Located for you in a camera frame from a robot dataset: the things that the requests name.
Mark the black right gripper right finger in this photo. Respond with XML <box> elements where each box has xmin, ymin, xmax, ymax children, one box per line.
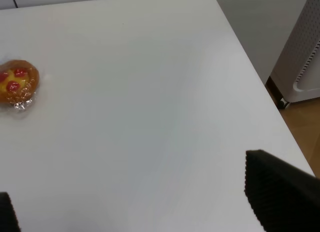
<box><xmin>244</xmin><ymin>150</ymin><xmax>320</xmax><ymax>231</ymax></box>

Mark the fruit muffin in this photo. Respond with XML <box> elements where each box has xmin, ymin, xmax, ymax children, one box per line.
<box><xmin>0</xmin><ymin>60</ymin><xmax>40</xmax><ymax>115</ymax></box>

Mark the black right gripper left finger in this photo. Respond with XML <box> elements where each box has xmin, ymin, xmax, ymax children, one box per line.
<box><xmin>0</xmin><ymin>192</ymin><xmax>21</xmax><ymax>232</ymax></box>

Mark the white perforated air purifier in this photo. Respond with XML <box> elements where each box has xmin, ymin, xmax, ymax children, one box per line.
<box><xmin>270</xmin><ymin>0</ymin><xmax>320</xmax><ymax>109</ymax></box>

